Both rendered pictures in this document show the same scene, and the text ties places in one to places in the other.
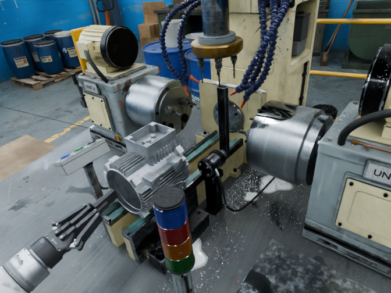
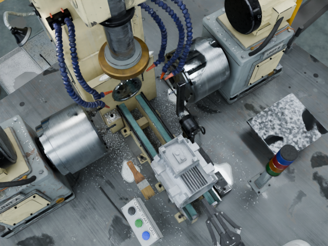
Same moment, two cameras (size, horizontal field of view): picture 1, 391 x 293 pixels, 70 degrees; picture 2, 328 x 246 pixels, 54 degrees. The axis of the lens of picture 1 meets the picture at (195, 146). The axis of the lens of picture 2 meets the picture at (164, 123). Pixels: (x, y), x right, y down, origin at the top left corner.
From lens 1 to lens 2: 110 cm
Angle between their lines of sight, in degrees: 53
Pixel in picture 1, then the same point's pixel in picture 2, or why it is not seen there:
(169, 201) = (293, 153)
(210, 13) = (129, 43)
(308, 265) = (268, 112)
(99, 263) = (206, 235)
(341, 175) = (250, 66)
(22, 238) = not seen: outside the picture
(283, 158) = (218, 83)
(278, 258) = (260, 124)
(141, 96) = (80, 149)
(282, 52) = (138, 16)
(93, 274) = not seen: hidden behind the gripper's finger
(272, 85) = not seen: hidden behind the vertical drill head
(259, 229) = (215, 124)
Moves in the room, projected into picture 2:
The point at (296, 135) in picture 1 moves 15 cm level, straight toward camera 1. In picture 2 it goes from (219, 67) to (250, 86)
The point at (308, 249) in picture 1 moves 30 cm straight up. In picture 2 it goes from (238, 106) to (252, 72)
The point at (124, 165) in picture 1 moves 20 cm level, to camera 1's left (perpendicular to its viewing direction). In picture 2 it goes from (199, 182) to (186, 238)
